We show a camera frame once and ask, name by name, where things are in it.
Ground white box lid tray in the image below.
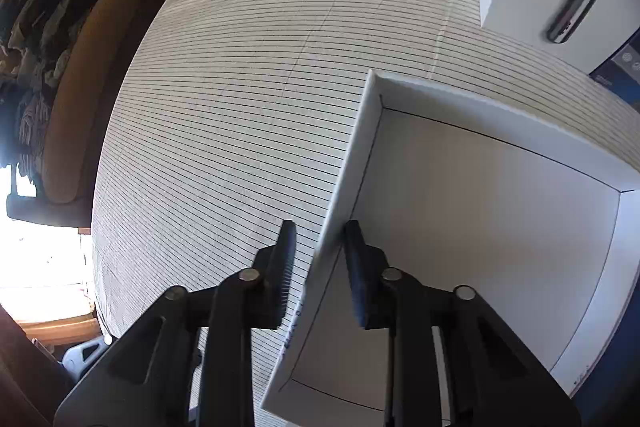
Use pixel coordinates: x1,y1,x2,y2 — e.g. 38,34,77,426
262,72,639,426

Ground white striped tablecloth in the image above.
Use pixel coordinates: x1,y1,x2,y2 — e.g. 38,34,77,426
91,0,639,336

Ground blue Oral-B toothbrush box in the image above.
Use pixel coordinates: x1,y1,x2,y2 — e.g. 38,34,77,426
590,42,640,113

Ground pile of folded clothes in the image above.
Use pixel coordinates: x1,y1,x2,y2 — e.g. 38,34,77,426
1,0,98,183

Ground brown wooden armchair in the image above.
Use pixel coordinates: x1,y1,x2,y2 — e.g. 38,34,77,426
6,0,165,228

